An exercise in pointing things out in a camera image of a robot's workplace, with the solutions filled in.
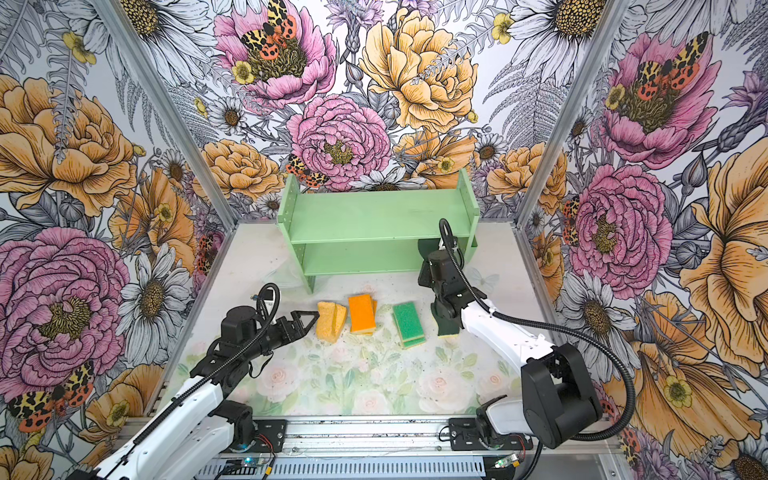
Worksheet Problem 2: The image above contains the dark green scrub sponge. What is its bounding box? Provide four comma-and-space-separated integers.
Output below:
431, 302, 462, 337
417, 238, 449, 264

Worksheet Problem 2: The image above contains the light green scrub sponge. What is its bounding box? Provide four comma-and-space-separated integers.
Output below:
392, 302, 425, 346
396, 319, 426, 349

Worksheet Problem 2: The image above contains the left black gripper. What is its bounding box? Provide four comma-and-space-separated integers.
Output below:
243, 310, 319, 360

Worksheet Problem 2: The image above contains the orange scrub sponge top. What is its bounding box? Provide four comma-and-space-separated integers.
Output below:
348, 294, 376, 335

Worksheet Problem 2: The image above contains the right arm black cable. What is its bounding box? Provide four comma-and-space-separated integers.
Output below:
438, 218, 637, 442

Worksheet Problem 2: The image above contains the white slotted cable duct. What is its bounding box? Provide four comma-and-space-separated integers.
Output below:
195, 456, 486, 479

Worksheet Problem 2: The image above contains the light green scrub sponge bottom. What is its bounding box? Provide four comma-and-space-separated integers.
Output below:
396, 319, 426, 349

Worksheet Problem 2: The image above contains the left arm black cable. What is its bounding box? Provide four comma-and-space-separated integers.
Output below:
131, 283, 282, 445

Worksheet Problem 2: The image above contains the light green scrub sponge top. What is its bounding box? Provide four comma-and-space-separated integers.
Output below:
392, 302, 425, 346

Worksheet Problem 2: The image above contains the yellow cellulose sponge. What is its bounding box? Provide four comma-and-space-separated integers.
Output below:
333, 304, 348, 339
315, 302, 340, 343

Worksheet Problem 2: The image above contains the yellow cellulose sponge front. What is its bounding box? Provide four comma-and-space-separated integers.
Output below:
315, 302, 340, 343

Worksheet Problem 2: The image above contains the aluminium front rail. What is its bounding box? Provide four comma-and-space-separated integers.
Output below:
116, 415, 622, 460

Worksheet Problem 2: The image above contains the left aluminium corner post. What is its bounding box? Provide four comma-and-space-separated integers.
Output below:
89, 0, 238, 232

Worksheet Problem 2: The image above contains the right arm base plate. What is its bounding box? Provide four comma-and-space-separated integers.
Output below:
448, 417, 534, 452

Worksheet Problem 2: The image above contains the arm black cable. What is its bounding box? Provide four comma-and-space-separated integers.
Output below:
131, 283, 282, 445
438, 218, 637, 442

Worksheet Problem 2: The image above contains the yellow cellulose sponge back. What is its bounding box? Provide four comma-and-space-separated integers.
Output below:
333, 304, 348, 339

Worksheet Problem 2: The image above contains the right aluminium corner post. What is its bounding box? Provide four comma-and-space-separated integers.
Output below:
514, 0, 631, 232

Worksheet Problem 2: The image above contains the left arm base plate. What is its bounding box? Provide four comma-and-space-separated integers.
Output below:
231, 418, 288, 454

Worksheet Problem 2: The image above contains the light green wooden shelf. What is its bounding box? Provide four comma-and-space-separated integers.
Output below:
277, 170, 481, 293

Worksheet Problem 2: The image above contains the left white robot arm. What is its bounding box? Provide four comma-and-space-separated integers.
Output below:
68, 305, 320, 479

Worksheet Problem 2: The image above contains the aluminium corner post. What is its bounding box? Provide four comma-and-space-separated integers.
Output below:
89, 0, 238, 232
514, 0, 631, 232

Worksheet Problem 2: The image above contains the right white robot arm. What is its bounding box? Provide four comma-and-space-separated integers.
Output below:
418, 249, 604, 448

